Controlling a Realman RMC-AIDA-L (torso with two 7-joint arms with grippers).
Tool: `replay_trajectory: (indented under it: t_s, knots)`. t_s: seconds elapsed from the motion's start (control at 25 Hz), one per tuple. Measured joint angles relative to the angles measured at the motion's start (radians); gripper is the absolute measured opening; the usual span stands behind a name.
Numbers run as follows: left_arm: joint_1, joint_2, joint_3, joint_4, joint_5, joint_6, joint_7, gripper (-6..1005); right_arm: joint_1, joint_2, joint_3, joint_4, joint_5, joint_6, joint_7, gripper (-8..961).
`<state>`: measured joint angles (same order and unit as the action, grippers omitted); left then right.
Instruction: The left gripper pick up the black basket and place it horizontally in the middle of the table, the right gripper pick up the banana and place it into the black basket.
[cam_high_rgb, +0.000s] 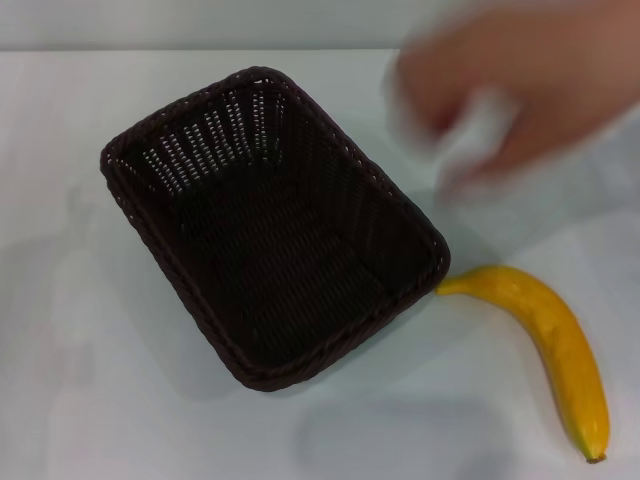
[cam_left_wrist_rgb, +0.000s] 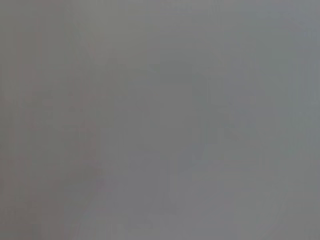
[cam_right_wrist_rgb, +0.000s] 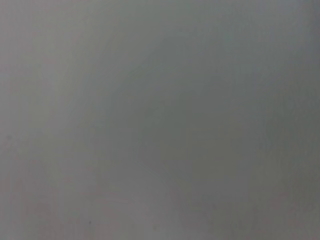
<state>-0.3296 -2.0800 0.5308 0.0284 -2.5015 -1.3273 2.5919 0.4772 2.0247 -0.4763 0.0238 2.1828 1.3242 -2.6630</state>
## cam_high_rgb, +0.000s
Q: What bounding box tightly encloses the person's bare hand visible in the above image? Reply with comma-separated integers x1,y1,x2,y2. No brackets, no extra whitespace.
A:
394,3,640,187

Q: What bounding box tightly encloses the white wiping cloth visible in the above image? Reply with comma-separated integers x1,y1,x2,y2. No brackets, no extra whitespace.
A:
383,49,532,206

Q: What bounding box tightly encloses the yellow banana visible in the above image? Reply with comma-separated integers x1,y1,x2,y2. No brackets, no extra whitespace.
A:
434,264,612,464

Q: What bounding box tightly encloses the dark brown woven basket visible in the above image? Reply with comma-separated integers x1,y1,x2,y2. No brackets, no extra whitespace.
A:
99,64,452,392

